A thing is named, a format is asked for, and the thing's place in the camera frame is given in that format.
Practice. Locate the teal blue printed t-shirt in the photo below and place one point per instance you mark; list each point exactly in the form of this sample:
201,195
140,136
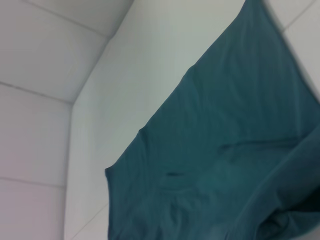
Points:
225,137

